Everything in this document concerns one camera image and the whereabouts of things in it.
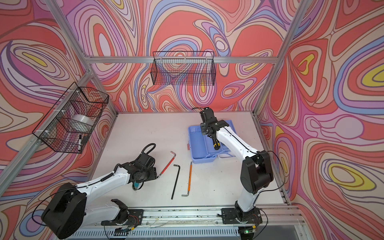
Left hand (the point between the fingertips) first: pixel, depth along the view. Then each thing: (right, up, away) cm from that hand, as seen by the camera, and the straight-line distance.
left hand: (155, 174), depth 87 cm
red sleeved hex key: (+7, +5, +4) cm, 9 cm away
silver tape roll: (-32, +33, -14) cm, 48 cm away
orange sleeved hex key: (+20, -3, -1) cm, 21 cm away
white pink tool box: (+28, +16, +8) cm, 33 cm away
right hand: (+33, +27, +2) cm, 43 cm away
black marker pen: (-33, +20, -15) cm, 42 cm away
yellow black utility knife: (+37, +18, +3) cm, 41 cm away
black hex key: (+13, -3, -1) cm, 13 cm away
